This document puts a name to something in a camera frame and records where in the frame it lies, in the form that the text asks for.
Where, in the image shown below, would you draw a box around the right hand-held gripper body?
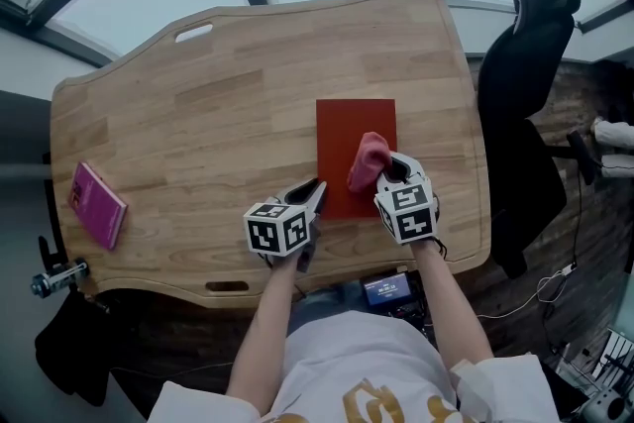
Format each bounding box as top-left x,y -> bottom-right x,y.
373,177 -> 441,246

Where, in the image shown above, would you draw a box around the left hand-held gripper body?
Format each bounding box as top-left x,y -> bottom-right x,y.
242,200 -> 323,274

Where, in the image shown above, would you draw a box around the pink cloth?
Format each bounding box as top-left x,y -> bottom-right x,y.
346,131 -> 393,194

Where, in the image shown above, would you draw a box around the red book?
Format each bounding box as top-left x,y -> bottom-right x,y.
315,98 -> 398,220

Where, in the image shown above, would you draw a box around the person's right forearm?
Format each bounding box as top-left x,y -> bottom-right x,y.
410,237 -> 496,370

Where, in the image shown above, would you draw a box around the person's left forearm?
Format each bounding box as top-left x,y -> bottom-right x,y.
226,257 -> 299,412

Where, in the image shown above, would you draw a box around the magenta book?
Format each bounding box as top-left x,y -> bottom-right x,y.
67,161 -> 129,252

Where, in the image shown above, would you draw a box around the small screen device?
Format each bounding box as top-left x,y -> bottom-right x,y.
360,270 -> 415,308

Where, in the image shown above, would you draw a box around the person's blue jeans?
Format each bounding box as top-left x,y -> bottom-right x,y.
286,281 -> 368,338

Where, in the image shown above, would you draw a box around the black mesh office chair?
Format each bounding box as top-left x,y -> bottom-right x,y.
477,0 -> 603,280

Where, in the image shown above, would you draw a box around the person's white printed shirt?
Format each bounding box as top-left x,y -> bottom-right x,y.
146,309 -> 561,423

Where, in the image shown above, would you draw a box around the black desk hook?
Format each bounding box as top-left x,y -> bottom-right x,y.
38,235 -> 68,271

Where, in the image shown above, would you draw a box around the black hanging bag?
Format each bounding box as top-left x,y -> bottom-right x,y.
34,289 -> 113,407

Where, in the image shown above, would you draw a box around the grey metal equipment rack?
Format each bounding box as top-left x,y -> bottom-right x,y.
557,326 -> 634,423

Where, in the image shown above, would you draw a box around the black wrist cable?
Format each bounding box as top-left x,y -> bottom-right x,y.
430,235 -> 450,262

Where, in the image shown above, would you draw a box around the white floor cable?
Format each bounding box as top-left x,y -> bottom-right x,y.
475,262 -> 579,321

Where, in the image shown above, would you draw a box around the thin black floor cable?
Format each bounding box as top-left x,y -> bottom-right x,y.
569,170 -> 586,264

